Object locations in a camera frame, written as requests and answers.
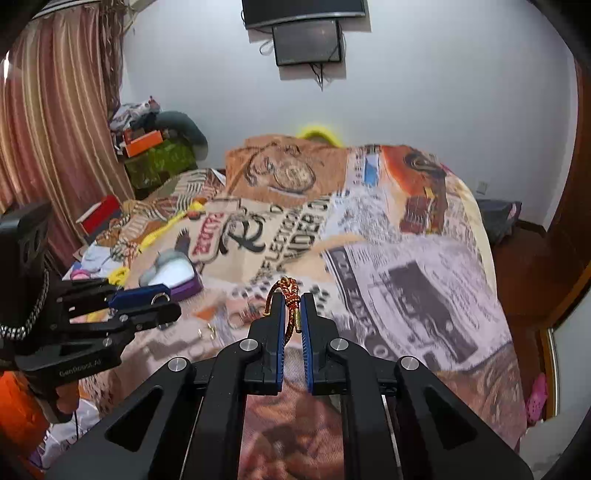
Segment printed newspaper pattern bedspread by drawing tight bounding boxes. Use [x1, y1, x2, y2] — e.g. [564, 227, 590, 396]
[78, 134, 529, 480]

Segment orange shoe box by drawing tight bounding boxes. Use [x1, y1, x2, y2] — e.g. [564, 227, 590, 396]
[125, 130, 164, 158]

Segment grey neck pillow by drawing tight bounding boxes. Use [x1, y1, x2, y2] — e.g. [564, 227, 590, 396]
[155, 111, 208, 159]

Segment black wall mounted monitor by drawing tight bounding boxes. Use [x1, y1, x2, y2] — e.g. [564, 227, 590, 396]
[271, 20, 342, 67]

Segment red gold braided bracelet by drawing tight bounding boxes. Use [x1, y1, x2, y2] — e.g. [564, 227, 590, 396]
[262, 275, 304, 345]

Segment orange bag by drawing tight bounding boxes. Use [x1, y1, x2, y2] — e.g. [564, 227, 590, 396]
[1, 372, 50, 479]

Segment black wall mounted television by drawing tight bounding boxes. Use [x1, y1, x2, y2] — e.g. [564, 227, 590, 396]
[242, 0, 367, 28]

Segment dark clothing pile on floor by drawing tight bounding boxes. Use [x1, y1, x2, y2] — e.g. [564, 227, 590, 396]
[477, 199, 522, 246]

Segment yellow round pillow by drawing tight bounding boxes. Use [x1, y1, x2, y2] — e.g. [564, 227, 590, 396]
[297, 124, 345, 148]

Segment red white box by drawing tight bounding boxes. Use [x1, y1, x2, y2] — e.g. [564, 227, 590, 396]
[76, 195, 121, 236]

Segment green patterned storage box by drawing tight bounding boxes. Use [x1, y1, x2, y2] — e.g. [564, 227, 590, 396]
[124, 140, 196, 190]

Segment striped pink brown curtain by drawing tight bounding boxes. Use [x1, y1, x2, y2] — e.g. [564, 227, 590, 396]
[1, 1, 133, 269]

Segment black white braided cord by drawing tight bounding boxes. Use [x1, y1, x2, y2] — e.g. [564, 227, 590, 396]
[0, 267, 51, 341]

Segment yellow cloth strip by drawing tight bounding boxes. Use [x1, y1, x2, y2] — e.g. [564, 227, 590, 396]
[107, 201, 204, 287]

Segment striped patchwork cloth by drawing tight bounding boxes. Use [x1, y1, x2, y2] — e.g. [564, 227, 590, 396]
[94, 168, 225, 264]

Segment pink slipper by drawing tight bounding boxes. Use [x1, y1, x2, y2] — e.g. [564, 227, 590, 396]
[526, 373, 548, 425]

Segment small gold earrings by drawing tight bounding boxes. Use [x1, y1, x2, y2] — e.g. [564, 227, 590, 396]
[197, 323, 216, 341]

